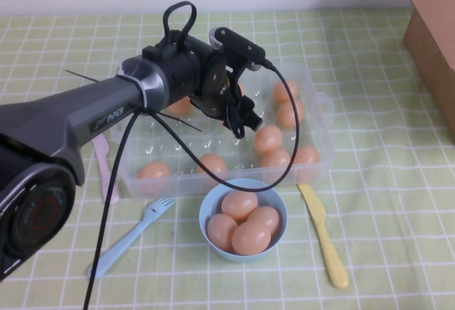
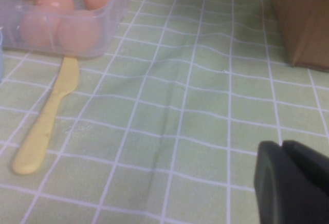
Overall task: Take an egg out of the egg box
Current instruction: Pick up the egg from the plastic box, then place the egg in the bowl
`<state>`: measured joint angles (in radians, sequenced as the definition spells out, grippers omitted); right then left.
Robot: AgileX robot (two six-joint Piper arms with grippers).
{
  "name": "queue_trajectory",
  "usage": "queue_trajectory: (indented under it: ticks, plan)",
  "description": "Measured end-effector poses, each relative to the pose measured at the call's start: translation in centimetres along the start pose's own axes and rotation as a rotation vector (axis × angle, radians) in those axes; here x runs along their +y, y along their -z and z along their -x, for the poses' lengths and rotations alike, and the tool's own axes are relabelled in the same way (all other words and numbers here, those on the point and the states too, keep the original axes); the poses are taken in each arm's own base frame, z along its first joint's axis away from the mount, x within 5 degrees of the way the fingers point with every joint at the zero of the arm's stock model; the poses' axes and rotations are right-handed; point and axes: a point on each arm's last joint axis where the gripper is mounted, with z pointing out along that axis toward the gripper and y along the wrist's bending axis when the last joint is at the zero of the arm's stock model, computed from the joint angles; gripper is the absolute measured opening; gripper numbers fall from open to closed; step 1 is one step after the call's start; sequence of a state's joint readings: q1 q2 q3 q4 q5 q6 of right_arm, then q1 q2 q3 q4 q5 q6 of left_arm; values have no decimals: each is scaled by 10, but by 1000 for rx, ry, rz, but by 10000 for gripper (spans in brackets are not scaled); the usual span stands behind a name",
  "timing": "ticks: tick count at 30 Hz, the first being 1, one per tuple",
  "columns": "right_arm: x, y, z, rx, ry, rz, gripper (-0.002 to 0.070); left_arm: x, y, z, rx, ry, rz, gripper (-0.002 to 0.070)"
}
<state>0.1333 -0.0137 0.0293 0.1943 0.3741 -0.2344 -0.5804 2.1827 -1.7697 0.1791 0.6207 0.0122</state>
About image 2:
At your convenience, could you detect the brown cardboard box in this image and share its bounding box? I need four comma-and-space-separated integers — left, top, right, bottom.
264, 0, 329, 70

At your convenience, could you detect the clear plastic egg box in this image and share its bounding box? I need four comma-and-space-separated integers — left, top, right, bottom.
0, 0, 141, 60

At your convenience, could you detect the yellow plastic knife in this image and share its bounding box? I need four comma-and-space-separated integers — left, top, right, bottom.
12, 56, 80, 175

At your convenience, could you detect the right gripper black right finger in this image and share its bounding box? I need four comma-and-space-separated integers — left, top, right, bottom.
282, 140, 329, 196

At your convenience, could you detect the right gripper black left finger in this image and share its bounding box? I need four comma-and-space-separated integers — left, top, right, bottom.
253, 140, 329, 224

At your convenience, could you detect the green checkered tablecloth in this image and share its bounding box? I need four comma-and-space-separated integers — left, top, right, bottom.
0, 0, 329, 224

